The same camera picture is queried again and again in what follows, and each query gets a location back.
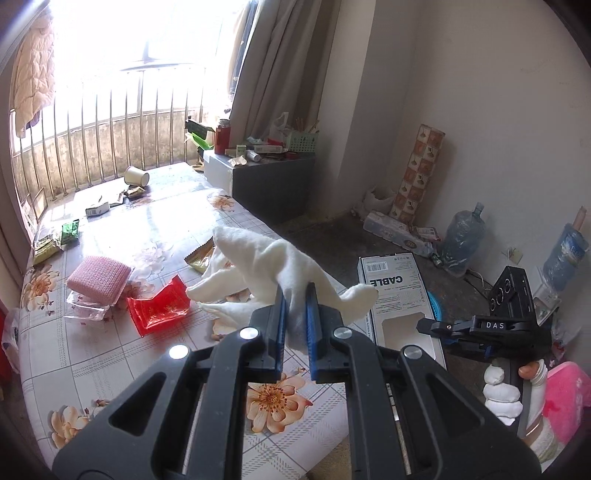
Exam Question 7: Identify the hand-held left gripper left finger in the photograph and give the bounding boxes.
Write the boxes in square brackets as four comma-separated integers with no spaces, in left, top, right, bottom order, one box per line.
[53,282,290,480]

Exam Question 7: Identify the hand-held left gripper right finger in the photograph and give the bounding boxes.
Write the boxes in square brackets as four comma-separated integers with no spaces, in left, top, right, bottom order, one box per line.
[305,282,541,480]

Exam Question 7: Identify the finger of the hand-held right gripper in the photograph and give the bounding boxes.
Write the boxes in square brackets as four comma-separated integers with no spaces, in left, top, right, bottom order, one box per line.
[416,316,474,341]

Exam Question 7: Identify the blue plastic basket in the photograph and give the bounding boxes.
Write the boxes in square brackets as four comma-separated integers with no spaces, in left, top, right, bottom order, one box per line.
[427,290,457,352]

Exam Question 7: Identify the grey and white cable box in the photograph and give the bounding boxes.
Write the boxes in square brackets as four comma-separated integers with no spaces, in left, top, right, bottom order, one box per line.
[359,253,447,368]

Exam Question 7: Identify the white cloth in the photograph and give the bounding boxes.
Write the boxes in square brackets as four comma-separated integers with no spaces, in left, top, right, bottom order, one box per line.
[187,224,380,357]

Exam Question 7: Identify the person's right forearm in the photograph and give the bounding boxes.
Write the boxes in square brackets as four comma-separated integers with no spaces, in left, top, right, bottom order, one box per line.
[525,364,556,459]

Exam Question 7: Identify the person's right hand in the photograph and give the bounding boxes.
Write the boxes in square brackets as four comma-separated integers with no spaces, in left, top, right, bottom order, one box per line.
[482,361,539,426]

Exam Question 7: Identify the blue water bottle pink cap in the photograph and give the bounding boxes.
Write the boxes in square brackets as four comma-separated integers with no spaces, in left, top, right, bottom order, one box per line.
[542,208,590,292]

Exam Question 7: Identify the large blue water jug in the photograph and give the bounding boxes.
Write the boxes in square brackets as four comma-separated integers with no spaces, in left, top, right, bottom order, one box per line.
[440,201,486,277]

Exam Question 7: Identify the pink cloth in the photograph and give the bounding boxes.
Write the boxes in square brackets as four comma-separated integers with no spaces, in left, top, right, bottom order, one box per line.
[545,362,591,445]

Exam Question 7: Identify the long white package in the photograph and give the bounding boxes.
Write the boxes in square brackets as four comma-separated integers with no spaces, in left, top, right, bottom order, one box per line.
[363,210,438,256]

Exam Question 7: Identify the golden snack wrapper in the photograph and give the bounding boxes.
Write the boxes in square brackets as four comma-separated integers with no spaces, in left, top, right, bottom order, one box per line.
[184,239,216,273]

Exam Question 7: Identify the red plastic bag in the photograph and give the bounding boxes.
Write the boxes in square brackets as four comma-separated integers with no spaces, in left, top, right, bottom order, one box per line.
[126,275,193,338]

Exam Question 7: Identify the small white sack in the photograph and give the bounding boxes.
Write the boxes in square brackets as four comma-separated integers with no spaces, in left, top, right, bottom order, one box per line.
[364,188,398,216]

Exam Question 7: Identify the dark cabinet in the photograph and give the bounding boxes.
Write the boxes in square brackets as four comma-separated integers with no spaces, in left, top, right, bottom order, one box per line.
[231,154,317,225]

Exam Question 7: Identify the patterned long box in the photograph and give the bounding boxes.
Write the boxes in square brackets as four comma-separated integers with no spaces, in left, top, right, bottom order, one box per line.
[390,123,447,225]

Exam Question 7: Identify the pink scrub sponge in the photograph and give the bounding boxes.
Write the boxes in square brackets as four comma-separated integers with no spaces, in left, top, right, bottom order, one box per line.
[66,257,131,306]

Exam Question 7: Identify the slotted plastic storage basket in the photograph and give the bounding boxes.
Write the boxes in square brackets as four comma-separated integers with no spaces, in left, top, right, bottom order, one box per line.
[288,128,319,153]

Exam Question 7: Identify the clear plastic tray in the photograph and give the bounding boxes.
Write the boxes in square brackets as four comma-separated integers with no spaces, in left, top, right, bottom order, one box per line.
[65,288,122,325]

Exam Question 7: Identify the red thermos flask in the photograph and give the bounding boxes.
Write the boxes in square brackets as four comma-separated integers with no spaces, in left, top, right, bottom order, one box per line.
[214,119,232,156]

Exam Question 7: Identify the clear plastic bag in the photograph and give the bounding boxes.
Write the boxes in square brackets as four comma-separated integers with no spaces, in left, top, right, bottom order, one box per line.
[270,112,291,142]

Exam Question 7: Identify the green plastic dustpan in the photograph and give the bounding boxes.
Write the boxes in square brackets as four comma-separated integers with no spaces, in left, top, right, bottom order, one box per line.
[185,131,216,153]

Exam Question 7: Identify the paper cup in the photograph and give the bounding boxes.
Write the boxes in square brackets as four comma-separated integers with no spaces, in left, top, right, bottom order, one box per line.
[123,165,151,189]

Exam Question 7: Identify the black flat device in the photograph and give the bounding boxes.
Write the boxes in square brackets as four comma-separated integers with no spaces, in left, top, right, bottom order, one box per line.
[184,119,214,139]

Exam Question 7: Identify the yellow-green snack packet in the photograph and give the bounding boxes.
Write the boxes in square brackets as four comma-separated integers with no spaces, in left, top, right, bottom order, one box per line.
[32,233,64,265]

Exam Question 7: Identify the metal balcony railing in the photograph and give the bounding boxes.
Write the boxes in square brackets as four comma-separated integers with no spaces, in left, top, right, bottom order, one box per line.
[11,61,232,209]

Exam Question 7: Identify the white plastic bag with items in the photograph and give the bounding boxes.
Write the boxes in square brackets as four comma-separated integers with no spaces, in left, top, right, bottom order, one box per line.
[0,306,22,376]

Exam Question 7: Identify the beige curtain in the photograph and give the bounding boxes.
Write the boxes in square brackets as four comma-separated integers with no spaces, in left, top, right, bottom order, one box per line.
[229,0,366,142]
[0,138,28,287]

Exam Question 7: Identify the picture frames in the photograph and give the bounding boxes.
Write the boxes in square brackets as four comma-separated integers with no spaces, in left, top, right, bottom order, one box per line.
[20,186,49,232]

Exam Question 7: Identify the hanging blue clothes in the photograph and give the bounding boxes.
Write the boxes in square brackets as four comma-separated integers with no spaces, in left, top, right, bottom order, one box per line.
[229,0,258,100]

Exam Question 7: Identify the pink quilted jacket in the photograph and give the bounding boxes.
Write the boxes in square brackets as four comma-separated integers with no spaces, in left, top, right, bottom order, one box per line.
[11,11,57,138]

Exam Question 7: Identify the white cable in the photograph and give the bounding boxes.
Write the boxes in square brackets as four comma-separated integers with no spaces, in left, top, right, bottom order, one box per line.
[465,270,496,297]

